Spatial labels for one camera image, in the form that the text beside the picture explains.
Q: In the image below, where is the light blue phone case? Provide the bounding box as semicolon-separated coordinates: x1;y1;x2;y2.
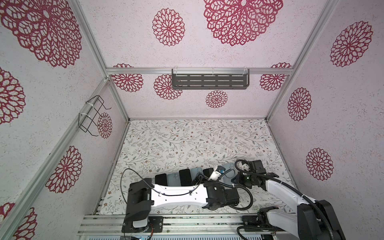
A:
190;167;203;182
167;172;181;187
220;163;238;185

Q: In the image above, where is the phone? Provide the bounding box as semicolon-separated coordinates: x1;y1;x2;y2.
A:
203;168;214;179
179;169;192;187
155;173;168;186

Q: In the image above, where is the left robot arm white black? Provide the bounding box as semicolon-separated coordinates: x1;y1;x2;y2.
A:
122;179;240;233

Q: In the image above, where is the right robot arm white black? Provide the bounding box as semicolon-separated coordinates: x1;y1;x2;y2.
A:
234;160;346;240

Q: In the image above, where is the dark metal wall shelf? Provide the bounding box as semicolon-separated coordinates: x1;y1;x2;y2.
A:
171;69;250;90

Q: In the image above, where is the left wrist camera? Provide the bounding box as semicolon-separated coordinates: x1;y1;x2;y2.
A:
209;166;226;181

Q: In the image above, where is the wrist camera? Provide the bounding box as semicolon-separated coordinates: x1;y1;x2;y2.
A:
240;161;253;173
209;166;226;181

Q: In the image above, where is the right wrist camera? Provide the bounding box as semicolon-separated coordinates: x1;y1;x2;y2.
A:
240;161;253;173

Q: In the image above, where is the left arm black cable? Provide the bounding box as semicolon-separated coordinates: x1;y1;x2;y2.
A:
119;167;254;211

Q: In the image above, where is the black wire wall rack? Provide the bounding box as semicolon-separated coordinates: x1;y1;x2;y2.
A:
78;95;113;139

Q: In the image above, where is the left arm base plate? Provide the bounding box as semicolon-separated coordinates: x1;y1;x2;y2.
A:
122;217;164;234

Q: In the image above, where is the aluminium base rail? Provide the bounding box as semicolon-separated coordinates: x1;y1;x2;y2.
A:
76;214;243;237

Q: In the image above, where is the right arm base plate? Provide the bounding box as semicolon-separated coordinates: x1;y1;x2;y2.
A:
242;215;269;232

